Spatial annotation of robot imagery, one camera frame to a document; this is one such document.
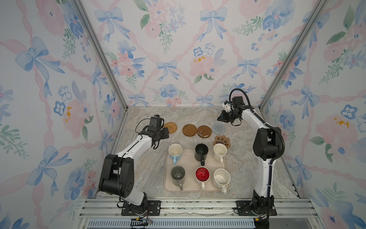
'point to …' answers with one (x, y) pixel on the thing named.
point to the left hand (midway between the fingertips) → (165, 130)
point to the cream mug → (219, 150)
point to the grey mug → (177, 175)
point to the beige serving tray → (187, 161)
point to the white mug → (221, 178)
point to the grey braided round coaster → (218, 128)
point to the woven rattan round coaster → (171, 127)
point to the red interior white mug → (202, 174)
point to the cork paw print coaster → (222, 139)
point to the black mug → (201, 151)
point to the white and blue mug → (175, 150)
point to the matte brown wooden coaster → (189, 130)
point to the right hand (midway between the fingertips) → (218, 118)
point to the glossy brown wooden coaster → (204, 131)
